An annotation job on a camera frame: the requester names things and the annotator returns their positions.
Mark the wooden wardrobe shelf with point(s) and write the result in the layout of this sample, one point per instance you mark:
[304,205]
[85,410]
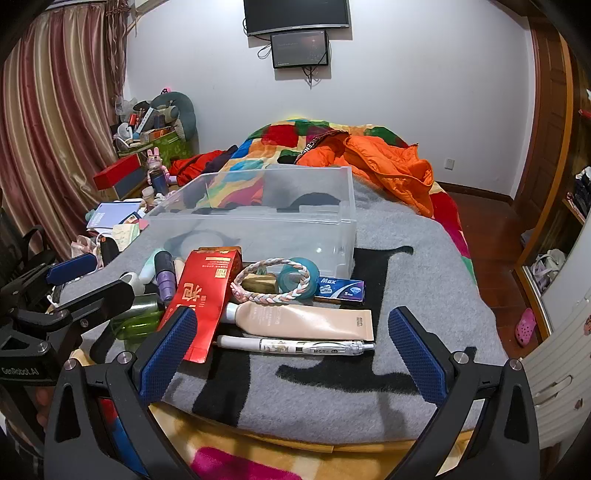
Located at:
[575,203]

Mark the small blue box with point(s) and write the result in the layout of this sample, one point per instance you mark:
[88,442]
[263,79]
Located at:
[341,290]

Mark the wooden block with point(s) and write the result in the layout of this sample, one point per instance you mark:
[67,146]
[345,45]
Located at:
[256,284]

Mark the striped curtain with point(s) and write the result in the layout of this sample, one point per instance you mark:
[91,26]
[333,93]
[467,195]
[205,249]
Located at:
[55,115]

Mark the grey blanket with black pattern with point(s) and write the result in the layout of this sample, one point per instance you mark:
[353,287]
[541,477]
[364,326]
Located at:
[415,258]

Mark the teal tape roll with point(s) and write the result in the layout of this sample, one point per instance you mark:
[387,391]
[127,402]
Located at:
[286,277]

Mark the dark grey box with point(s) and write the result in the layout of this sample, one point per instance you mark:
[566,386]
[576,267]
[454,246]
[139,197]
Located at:
[131,184]

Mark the green cardboard box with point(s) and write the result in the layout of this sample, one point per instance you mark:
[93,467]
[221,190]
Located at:
[171,146]

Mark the clear plastic storage box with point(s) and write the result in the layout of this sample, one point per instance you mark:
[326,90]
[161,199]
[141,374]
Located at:
[295,230]

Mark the pink clog shoe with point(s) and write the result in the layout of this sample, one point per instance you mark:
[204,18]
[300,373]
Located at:
[525,327]

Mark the green bottle with black cap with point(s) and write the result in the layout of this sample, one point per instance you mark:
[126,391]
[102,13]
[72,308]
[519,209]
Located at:
[136,323]

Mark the white pen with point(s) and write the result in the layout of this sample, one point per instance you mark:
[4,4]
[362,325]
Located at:
[286,345]

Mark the red cloth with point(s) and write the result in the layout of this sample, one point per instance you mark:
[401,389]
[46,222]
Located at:
[194,166]

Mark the blue notebook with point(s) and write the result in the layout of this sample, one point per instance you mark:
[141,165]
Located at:
[113,213]

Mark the red foil packet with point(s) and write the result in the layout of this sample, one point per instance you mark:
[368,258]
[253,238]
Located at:
[203,295]

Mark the white wardrobe door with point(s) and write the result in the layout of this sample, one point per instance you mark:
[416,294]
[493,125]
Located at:
[563,350]

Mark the wooden door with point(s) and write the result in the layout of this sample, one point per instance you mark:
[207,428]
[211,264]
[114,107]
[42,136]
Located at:
[545,115]

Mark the small black wall screen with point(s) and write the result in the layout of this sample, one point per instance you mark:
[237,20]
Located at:
[300,48]

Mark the purple bottle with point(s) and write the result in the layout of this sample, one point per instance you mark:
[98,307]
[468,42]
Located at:
[165,279]

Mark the white jar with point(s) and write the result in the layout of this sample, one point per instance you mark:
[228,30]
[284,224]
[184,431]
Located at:
[148,196]

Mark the white wall socket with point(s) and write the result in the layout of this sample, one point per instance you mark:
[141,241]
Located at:
[449,163]

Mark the white bag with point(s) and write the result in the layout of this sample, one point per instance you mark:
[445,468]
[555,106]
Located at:
[547,270]

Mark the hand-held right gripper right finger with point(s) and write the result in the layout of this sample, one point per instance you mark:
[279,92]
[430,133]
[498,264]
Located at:
[415,355]

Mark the pink rabbit bottle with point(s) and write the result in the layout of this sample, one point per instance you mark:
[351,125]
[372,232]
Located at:
[158,173]

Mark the dark purple cloth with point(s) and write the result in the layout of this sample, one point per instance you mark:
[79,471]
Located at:
[217,165]

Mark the colourful patchwork quilt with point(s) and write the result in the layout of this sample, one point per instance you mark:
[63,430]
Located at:
[277,134]

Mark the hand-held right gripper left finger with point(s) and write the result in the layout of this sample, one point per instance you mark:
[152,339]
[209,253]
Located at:
[171,355]

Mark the black wall television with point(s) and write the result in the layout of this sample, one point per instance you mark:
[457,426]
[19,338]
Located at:
[295,16]

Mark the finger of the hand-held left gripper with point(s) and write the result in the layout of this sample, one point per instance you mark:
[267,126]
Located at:
[71,271]
[108,297]

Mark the pale green tube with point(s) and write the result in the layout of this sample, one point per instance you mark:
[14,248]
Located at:
[147,267]

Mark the orange padded jacket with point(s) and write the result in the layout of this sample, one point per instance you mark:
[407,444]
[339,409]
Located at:
[383,170]

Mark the beige cream tube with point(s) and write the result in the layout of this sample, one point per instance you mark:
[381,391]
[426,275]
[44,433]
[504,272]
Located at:
[300,321]

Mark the red box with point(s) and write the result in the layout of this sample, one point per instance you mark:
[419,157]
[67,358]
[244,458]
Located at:
[117,173]

